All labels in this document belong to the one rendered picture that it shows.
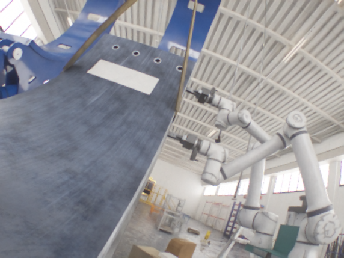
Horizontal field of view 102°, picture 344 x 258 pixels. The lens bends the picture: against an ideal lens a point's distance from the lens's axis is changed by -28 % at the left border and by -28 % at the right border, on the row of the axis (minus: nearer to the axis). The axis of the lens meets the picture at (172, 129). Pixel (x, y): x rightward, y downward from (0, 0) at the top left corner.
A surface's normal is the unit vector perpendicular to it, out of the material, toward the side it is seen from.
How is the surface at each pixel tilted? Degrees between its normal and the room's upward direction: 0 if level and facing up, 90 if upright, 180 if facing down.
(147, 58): 84
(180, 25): 127
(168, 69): 82
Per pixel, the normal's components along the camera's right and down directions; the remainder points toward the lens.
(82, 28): 0.12, -0.29
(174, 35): -0.04, 0.12
